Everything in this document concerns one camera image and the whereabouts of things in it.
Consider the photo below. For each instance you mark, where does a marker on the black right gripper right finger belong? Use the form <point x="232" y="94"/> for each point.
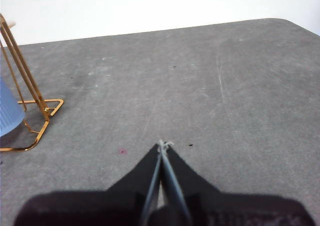
<point x="237" y="211"/>

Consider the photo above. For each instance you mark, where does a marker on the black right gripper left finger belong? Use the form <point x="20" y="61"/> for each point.
<point x="100" y="208"/>

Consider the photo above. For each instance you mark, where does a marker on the blue ribbed plastic cup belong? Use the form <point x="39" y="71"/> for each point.
<point x="8" y="113"/>

